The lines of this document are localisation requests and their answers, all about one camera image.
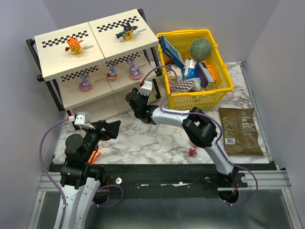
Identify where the purple bunny donut toy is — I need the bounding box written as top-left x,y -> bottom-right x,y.
126,58 -> 143,80

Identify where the purple creature pink donut toy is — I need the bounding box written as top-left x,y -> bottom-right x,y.
79,74 -> 92,92

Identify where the purple bunny orange cup toy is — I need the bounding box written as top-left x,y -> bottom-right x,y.
107,63 -> 118,83

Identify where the black yellow bat toy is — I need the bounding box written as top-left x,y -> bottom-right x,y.
115,22 -> 138,41

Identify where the orange dragon toy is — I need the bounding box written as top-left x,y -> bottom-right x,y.
65,36 -> 83,54

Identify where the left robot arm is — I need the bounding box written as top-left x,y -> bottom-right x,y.
54,120 -> 121,229

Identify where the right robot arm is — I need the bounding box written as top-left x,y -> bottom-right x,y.
125,90 -> 239,185

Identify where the beige three-tier shelf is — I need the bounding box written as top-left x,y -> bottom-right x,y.
26,9 -> 161,119

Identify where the orange Scrub Daddy box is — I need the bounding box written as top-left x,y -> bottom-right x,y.
88,148 -> 102,165

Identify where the cream paper roll pack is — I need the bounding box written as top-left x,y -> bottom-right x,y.
167,66 -> 183,83

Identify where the striped pink grey sponge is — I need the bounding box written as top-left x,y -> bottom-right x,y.
169,80 -> 194,92

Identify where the blue white pouch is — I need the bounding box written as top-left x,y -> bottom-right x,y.
182,58 -> 198,80

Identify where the yellow plastic basket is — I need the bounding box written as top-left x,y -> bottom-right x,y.
156,29 -> 234,110

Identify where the small red pink toy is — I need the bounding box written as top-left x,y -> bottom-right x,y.
189,144 -> 197,157

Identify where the blue Harry's box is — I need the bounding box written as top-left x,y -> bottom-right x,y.
159,36 -> 185,69

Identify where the dark purple box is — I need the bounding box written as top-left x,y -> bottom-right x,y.
195,62 -> 216,90

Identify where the green textured ball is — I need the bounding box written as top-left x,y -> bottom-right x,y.
190,38 -> 212,61

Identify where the brown coffee bag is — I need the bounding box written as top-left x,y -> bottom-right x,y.
219,108 -> 263,156

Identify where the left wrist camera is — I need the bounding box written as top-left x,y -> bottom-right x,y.
74,112 -> 94,129

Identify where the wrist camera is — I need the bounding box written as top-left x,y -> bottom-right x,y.
74,112 -> 94,129
138,81 -> 153,97

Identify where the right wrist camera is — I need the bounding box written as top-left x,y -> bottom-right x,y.
138,81 -> 153,97

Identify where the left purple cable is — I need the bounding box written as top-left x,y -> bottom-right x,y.
39,114 -> 124,229

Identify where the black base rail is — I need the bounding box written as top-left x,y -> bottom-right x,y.
47,163 -> 248,200

